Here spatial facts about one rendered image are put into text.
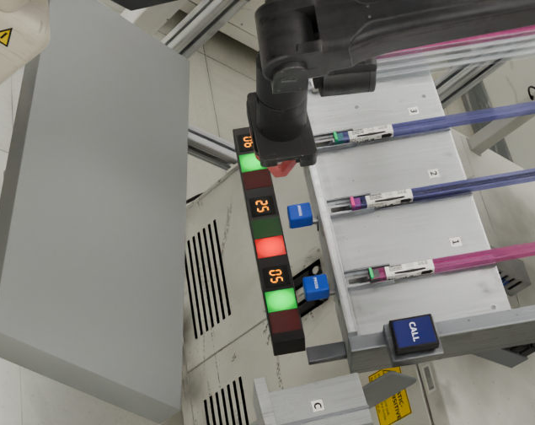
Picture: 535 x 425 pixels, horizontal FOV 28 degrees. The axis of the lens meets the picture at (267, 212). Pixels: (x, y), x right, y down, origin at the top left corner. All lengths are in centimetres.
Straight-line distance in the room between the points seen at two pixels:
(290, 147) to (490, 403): 64
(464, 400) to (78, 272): 67
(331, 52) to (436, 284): 38
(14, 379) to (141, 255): 66
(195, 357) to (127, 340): 81
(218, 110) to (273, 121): 156
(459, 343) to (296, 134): 32
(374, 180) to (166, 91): 32
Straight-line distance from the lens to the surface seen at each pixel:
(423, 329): 123
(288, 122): 117
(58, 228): 121
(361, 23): 106
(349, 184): 140
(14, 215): 118
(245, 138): 146
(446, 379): 159
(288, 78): 107
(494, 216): 203
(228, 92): 281
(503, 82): 394
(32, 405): 187
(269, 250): 135
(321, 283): 130
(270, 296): 132
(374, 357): 128
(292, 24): 107
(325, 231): 133
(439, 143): 144
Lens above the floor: 140
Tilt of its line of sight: 32 degrees down
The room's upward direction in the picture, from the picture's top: 53 degrees clockwise
